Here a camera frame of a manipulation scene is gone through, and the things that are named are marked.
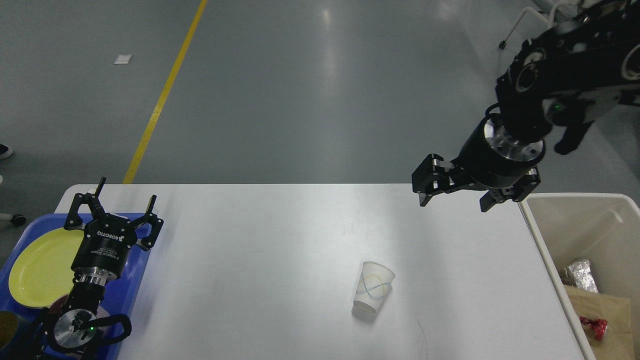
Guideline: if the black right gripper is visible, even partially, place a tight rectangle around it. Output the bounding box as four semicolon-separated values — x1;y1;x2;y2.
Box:
411;116;546;213

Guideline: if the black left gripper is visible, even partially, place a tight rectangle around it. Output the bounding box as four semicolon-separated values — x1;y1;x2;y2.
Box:
63;177;164;287

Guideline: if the yellow plastic plate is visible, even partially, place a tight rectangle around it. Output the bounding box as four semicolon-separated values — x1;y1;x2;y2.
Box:
7;228;83;308

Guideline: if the white patterned paper cup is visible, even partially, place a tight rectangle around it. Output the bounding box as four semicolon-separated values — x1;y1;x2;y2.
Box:
353;260;396;314

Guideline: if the teal mug yellow inside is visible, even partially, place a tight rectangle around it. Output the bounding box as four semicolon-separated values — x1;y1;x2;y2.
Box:
0;310;30;360

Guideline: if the red foil wrapper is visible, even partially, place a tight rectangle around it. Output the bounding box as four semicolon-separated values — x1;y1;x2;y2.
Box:
578;316;609;341

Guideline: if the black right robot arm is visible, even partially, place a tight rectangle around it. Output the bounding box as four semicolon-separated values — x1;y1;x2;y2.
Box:
411;0;639;212

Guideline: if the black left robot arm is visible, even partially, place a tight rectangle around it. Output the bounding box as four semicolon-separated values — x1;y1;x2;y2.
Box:
6;177;165;360

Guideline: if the black caster wheel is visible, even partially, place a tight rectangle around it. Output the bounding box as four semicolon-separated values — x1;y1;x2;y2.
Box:
0;213;26;227

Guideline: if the beige plastic bin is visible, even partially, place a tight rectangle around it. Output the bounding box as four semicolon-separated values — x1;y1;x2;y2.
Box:
519;193;640;360

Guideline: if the foil piece in bin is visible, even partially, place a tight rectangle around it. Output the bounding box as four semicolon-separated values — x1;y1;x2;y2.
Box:
558;258;599;293

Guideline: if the black and white shoe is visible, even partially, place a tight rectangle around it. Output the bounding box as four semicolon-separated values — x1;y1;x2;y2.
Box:
0;143;14;161

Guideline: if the white floor marker tile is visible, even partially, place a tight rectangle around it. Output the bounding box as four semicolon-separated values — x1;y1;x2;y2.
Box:
113;54;133;65

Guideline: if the white wheeled chair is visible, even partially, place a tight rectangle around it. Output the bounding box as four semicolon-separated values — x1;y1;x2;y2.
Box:
497;0;581;51

